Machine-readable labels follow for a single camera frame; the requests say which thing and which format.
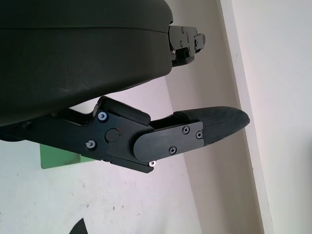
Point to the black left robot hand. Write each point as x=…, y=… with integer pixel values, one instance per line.
x=73, y=61

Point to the green cube block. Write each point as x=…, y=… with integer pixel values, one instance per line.
x=61, y=158

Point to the black tape strip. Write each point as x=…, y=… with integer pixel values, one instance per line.
x=80, y=225

